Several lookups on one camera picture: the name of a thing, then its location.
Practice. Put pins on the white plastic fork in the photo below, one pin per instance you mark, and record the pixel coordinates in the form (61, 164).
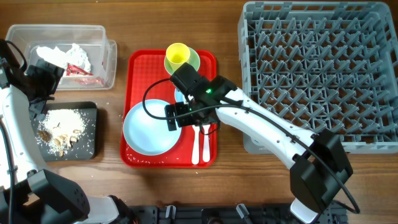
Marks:
(206, 143)

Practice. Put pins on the white napkin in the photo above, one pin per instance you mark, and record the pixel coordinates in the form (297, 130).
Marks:
(75, 56)

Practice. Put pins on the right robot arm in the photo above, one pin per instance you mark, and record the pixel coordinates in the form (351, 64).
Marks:
(319, 166)

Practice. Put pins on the black food waste tray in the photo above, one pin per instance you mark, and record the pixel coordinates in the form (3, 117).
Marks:
(86, 148)

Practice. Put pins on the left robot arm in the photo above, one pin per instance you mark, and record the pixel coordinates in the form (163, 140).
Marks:
(30, 193)

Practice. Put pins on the light blue plate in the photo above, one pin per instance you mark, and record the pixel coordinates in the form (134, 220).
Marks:
(146, 135)

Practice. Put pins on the grey dishwasher rack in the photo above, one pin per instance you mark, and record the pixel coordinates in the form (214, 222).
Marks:
(324, 65)

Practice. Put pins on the yellow plastic cup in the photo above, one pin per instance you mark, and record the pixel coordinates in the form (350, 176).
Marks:
(176, 55)

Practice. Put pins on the green saucer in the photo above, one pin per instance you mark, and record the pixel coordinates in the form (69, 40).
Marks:
(194, 61)

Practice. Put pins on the clear plastic waste bin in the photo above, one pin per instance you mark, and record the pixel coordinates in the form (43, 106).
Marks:
(102, 52)

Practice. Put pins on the light blue bowl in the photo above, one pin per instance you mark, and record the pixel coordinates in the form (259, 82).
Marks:
(179, 97)

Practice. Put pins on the food scraps and rice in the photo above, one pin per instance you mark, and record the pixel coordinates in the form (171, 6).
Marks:
(61, 130)

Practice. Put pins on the red serving tray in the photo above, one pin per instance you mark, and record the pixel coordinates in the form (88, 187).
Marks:
(145, 67)

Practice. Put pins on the red snack wrapper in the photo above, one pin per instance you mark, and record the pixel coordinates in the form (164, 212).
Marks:
(74, 70)

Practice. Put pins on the white plastic spoon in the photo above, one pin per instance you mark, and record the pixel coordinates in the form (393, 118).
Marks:
(196, 144)

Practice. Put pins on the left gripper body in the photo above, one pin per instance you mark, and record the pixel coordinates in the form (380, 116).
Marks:
(43, 83)

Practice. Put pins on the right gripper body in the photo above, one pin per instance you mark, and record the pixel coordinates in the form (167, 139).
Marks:
(185, 114)

